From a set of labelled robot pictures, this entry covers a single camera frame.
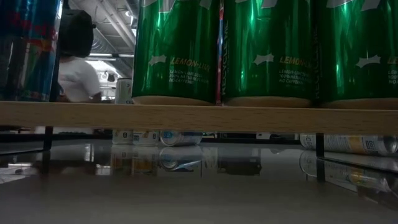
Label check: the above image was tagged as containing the blue silver Red Bull can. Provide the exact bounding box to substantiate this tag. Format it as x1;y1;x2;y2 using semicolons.
159;130;203;147
0;0;64;103

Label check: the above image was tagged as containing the green lemon-lime soda can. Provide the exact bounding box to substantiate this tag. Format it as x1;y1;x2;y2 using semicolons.
131;0;221;106
313;0;398;110
222;0;315;109

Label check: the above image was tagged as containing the long ceiling light bar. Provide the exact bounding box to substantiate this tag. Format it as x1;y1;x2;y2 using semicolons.
86;53;134;60

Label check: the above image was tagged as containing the person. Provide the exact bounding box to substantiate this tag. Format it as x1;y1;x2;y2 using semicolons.
34;8;103;135

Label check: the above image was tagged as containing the wooden shelf with black frame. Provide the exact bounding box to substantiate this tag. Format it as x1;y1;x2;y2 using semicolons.
0;37;398;158

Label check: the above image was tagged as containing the silver air duct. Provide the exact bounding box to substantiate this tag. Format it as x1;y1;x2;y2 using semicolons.
70;0;137;60

